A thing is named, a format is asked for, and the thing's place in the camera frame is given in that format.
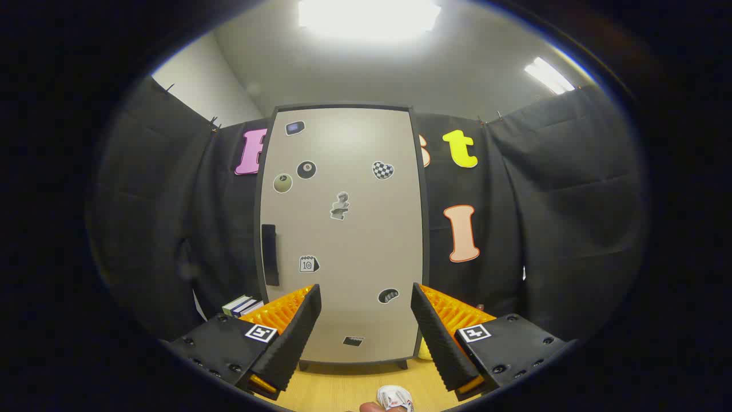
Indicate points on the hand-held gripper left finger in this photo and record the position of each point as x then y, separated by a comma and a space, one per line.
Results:
291, 349

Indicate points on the large ceiling light panel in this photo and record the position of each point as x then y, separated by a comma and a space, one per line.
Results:
369, 17

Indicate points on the dark blue book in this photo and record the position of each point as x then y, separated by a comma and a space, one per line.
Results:
246, 308

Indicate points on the white shoe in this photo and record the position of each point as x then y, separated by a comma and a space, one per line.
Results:
394, 396

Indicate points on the dark grey shoe cabinet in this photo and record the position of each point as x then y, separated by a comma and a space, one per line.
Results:
426, 229

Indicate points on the black backdrop cloth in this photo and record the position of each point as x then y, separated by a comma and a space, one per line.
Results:
560, 200

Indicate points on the beige shoe cabinet door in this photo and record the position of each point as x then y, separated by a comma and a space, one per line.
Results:
354, 257

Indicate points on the white book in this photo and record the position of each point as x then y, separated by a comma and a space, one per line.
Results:
255, 309

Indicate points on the yellow plush toy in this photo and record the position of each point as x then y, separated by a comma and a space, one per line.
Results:
424, 352

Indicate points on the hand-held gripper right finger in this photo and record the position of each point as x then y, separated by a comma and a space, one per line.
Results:
440, 349

